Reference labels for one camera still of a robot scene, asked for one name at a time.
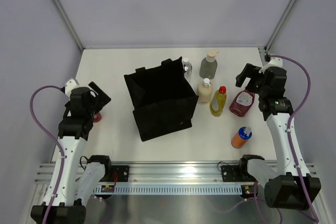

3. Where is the orange blue-pump bottle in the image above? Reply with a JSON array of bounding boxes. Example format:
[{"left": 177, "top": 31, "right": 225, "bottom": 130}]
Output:
[{"left": 231, "top": 126, "right": 252, "bottom": 148}]

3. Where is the aluminium frame post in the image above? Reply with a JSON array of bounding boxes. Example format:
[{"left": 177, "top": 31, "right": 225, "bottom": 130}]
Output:
[
  {"left": 264, "top": 0, "right": 299, "bottom": 52},
  {"left": 51, "top": 0, "right": 85, "bottom": 52}
]

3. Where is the dark red Fairy bottle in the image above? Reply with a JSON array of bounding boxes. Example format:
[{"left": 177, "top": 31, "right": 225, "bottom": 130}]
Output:
[{"left": 229, "top": 90, "right": 255, "bottom": 118}]

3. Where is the left aluminium frame post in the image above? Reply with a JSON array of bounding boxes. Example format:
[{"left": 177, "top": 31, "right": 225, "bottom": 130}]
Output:
[{"left": 51, "top": 0, "right": 85, "bottom": 52}]

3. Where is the yellow red-cap detergent bottle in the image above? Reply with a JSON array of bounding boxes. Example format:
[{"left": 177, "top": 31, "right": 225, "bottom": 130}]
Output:
[{"left": 209, "top": 86, "right": 227, "bottom": 117}]

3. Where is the small red-cap bottle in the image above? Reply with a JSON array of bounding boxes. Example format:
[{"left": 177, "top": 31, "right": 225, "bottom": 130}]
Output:
[{"left": 93, "top": 112, "right": 102, "bottom": 123}]

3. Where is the black canvas bag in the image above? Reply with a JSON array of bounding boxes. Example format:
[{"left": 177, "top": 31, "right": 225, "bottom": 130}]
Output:
[{"left": 124, "top": 57, "right": 198, "bottom": 142}]

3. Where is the white slotted cable duct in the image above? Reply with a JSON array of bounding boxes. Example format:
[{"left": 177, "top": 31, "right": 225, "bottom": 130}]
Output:
[{"left": 93, "top": 185, "right": 243, "bottom": 195}]

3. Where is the right aluminium frame post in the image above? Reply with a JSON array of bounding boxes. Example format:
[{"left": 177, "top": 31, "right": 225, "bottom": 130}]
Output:
[{"left": 264, "top": 0, "right": 299, "bottom": 52}]

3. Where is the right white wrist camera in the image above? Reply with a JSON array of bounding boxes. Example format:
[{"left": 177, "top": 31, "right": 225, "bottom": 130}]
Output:
[{"left": 259, "top": 55, "right": 283, "bottom": 73}]

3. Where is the grey-green pump bottle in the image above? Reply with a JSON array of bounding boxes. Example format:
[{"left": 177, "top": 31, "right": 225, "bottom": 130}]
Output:
[{"left": 199, "top": 50, "right": 219, "bottom": 80}]

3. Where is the clear silver-cap bottle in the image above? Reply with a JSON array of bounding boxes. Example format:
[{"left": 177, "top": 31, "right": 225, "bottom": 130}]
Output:
[{"left": 182, "top": 57, "right": 192, "bottom": 82}]

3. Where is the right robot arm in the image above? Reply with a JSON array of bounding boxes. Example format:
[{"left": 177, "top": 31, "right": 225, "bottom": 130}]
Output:
[{"left": 236, "top": 63, "right": 321, "bottom": 210}]

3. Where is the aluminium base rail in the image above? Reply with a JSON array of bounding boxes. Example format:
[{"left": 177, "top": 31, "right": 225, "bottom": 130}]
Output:
[{"left": 33, "top": 161, "right": 320, "bottom": 185}]

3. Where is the beige pump bottle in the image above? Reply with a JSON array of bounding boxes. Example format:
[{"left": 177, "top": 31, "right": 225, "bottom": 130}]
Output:
[{"left": 196, "top": 78, "right": 213, "bottom": 105}]

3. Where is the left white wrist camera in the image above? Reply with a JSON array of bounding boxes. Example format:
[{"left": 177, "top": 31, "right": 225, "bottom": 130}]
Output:
[{"left": 61, "top": 78, "right": 80, "bottom": 97}]

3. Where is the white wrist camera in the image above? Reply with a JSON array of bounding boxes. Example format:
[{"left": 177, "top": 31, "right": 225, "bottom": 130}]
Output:
[
  {"left": 61, "top": 78, "right": 80, "bottom": 97},
  {"left": 259, "top": 55, "right": 283, "bottom": 73}
]

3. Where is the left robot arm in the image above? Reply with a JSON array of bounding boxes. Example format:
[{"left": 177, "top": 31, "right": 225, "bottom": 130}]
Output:
[{"left": 30, "top": 79, "right": 113, "bottom": 223}]

